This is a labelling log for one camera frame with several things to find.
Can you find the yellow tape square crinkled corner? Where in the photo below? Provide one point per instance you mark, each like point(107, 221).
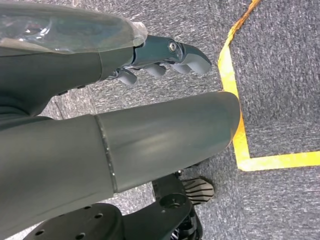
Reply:
point(229, 76)

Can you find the black robot foot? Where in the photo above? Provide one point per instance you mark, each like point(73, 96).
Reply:
point(172, 205)

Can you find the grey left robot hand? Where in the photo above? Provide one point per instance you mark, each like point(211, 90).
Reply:
point(149, 139)

